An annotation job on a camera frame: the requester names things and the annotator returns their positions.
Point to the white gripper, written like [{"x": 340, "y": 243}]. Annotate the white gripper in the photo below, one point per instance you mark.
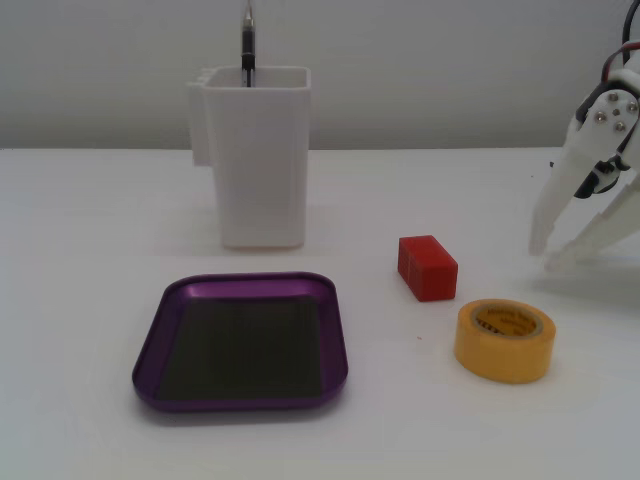
[{"x": 613, "y": 114}]

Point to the yellow tape roll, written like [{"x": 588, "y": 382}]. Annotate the yellow tape roll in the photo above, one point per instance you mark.
[{"x": 500, "y": 357}]

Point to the red rectangular block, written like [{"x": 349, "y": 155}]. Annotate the red rectangular block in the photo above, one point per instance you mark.
[{"x": 430, "y": 272}]

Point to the white plastic pen holder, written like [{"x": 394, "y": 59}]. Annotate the white plastic pen holder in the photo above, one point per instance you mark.
[{"x": 260, "y": 175}]

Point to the purple metal tray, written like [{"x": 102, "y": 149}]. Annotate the purple metal tray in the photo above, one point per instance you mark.
[{"x": 250, "y": 284}]

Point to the clear black ballpoint pen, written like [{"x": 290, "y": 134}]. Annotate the clear black ballpoint pen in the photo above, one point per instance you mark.
[{"x": 248, "y": 45}]

